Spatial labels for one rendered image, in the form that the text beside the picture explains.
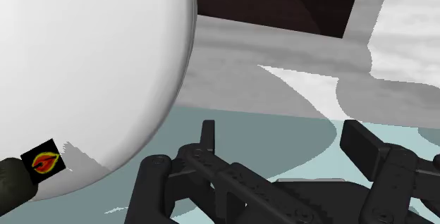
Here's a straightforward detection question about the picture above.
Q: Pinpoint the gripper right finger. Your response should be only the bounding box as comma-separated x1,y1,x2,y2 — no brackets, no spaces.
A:
339,119,440,224

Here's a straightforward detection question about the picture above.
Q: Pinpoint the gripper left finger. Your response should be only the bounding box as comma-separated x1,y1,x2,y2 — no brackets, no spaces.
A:
124,120,326,224

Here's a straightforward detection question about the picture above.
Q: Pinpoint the large white round object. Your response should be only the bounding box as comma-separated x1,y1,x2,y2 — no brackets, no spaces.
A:
0,0,199,202

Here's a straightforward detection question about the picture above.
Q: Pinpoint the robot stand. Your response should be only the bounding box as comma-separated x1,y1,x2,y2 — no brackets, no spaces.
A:
195,0,364,39

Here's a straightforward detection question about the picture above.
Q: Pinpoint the dark object with flame label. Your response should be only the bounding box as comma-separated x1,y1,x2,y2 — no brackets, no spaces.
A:
0,138,67,217

